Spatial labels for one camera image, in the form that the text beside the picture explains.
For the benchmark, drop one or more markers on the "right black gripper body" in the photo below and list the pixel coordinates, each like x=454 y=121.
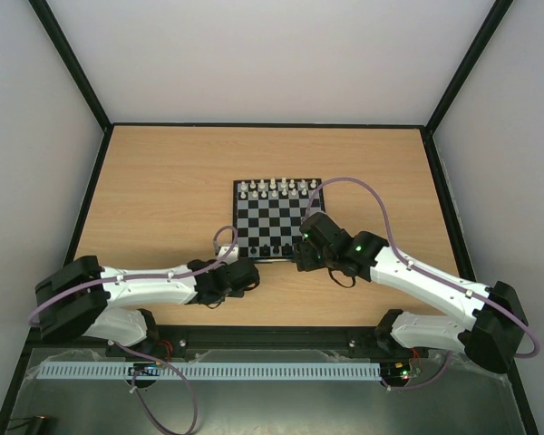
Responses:
x=305 y=258

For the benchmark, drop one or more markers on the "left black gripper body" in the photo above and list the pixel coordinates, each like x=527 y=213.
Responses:
x=233 y=294

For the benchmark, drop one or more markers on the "black chess king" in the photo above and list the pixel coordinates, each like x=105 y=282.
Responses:
x=287 y=250

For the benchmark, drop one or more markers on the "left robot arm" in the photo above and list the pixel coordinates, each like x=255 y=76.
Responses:
x=84 y=299

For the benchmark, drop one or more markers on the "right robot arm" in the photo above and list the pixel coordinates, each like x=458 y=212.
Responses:
x=483 y=322

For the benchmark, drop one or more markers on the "left circuit board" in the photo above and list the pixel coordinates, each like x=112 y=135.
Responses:
x=146 y=369

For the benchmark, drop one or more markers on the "circuit board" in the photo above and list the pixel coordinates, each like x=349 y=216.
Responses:
x=146 y=369
x=404 y=370

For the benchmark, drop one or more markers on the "right circuit board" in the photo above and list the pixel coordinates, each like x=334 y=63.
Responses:
x=404 y=370

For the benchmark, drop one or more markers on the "black and silver chessboard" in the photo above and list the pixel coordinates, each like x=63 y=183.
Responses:
x=272 y=221

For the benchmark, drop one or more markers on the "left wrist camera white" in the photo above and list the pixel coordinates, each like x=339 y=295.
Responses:
x=228 y=253

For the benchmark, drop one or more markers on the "black aluminium rail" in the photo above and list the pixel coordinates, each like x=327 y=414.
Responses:
x=337 y=338

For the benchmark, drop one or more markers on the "white slotted cable duct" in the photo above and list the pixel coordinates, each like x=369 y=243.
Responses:
x=218 y=371

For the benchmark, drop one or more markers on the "black frame post right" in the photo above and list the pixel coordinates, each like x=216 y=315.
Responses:
x=473 y=54

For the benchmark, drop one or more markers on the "black frame post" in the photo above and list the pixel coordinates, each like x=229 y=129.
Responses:
x=50 y=24
x=473 y=54

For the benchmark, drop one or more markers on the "black frame post left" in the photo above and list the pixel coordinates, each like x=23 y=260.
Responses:
x=50 y=24

